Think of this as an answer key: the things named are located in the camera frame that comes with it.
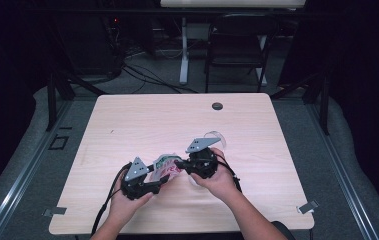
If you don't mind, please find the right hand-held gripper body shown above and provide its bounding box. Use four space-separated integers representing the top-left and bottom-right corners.
183 137 222 180

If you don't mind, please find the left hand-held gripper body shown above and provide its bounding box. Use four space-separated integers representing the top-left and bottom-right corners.
120 156 162 201

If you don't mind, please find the pink and white candy bag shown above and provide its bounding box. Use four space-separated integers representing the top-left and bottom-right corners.
151 153 183 183

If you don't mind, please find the person's left hand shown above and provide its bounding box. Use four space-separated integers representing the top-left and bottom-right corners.
108 175 155 228

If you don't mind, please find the person's right hand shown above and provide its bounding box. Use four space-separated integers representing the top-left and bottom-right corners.
190 147 242 203

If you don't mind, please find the grey tape piece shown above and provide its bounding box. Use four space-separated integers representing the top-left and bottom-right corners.
296 199 320 215
42 206 68 218

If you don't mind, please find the black metal stand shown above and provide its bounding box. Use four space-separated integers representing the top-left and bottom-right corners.
270 71 331 136
45 71 109 132

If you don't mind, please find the black folding chair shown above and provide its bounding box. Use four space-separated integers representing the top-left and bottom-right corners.
204 13 280 94

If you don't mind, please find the dark computer case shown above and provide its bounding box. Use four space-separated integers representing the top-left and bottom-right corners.
53 13 125 80

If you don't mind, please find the white desk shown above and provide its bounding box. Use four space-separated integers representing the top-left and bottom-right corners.
159 0 306 87

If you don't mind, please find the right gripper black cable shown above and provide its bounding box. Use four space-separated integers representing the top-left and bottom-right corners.
215 153 243 194

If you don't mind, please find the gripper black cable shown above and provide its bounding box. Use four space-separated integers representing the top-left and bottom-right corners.
215 153 243 194
90 162 133 236

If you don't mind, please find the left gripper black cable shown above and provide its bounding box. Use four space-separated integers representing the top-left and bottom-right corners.
90 162 133 236

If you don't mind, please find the bundle of black floor cables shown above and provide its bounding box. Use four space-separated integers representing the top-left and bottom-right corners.
110 49 200 95

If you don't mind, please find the metal floor rail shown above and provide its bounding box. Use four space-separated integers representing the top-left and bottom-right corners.
0 99 74 240
305 99 379 240

